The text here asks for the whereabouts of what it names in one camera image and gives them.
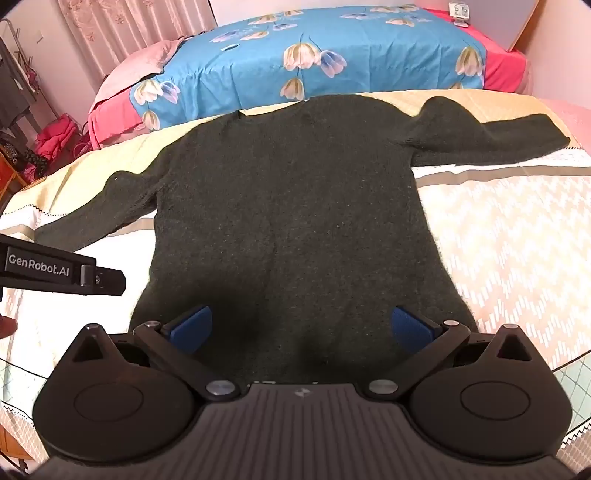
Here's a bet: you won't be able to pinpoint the wooden board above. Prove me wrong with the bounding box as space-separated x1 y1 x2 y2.
507 0 542 52

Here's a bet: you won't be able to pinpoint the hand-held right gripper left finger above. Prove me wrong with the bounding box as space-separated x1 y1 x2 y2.
69 305 244 401

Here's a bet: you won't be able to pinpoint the white digital clock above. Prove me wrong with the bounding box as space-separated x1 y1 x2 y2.
448 2 470 29

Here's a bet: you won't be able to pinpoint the pink floral curtain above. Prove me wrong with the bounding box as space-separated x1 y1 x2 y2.
54 0 219 95

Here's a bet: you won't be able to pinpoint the dark green knit sweater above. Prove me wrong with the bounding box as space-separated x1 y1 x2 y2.
34 92 572 386

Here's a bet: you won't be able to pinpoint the pink pillow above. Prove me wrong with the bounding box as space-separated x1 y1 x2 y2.
93 38 186 112

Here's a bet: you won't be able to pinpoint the blue floral quilt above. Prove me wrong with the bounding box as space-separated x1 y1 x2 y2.
129 4 486 131

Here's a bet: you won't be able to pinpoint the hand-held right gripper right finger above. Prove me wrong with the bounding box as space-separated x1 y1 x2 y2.
362 305 536 401

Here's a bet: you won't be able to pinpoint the dark hanging clothes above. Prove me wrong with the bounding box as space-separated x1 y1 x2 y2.
0 58 41 132

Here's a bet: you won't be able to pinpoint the beige patterned bedspread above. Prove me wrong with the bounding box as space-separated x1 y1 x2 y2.
0 90 591 462

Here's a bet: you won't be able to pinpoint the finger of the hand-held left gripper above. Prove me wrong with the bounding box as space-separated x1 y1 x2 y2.
79 264 127 297

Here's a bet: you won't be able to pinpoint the red jacket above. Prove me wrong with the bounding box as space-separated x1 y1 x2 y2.
33 114 78 163

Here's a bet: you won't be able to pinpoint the metal clothes rack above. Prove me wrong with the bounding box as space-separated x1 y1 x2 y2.
0 18 62 139

